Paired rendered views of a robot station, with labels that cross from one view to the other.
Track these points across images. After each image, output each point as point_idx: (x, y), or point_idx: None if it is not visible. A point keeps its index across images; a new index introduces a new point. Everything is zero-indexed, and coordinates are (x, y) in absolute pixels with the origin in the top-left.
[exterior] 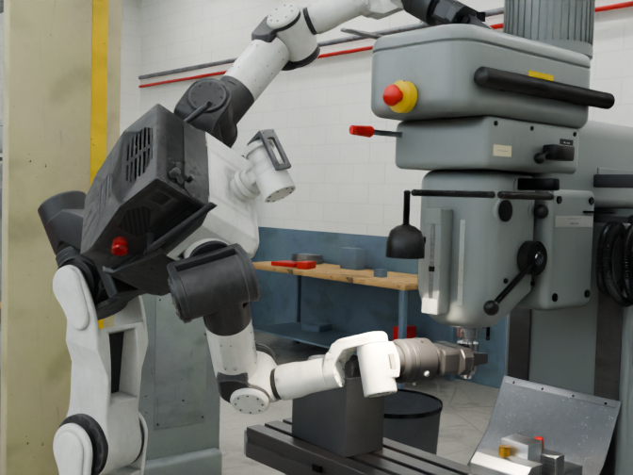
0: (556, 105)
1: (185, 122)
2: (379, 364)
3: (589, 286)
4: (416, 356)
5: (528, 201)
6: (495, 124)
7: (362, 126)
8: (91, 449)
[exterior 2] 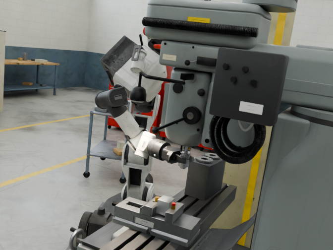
0: (211, 34)
1: (133, 41)
2: (139, 143)
3: (243, 144)
4: (151, 146)
5: (198, 86)
6: (164, 44)
7: (157, 44)
8: (124, 151)
